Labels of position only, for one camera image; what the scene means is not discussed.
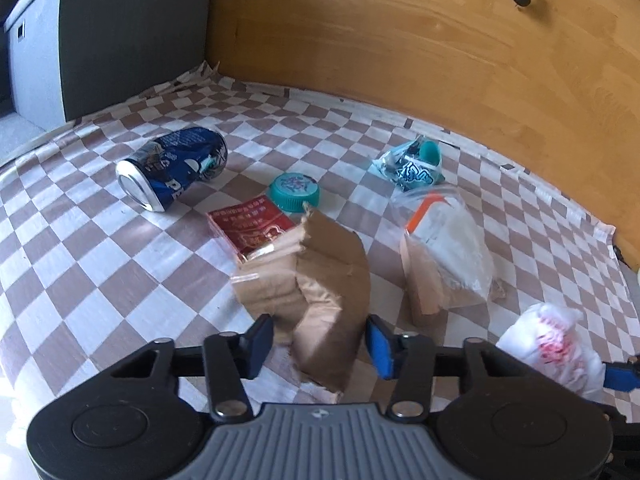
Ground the dark grey storage box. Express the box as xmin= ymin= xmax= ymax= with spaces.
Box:
xmin=4 ymin=0 xmax=209 ymax=130

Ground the checkered brown white cloth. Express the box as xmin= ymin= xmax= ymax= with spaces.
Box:
xmin=1 ymin=65 xmax=638 ymax=411

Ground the white plastic bag red print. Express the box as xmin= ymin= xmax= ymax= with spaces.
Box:
xmin=496 ymin=304 xmax=605 ymax=402

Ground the blue Pepsi can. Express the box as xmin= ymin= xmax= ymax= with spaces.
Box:
xmin=115 ymin=127 xmax=228 ymax=212

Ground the brown paper bag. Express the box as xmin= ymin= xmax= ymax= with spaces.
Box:
xmin=231 ymin=207 xmax=371 ymax=392

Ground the teal bottle cap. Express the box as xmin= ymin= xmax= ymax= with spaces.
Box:
xmin=268 ymin=172 xmax=320 ymax=214

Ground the red cigarette box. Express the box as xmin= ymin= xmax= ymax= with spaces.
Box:
xmin=206 ymin=195 xmax=295 ymax=262

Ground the teal crumpled wrapper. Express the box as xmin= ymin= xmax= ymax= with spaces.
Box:
xmin=372 ymin=136 xmax=445 ymax=192

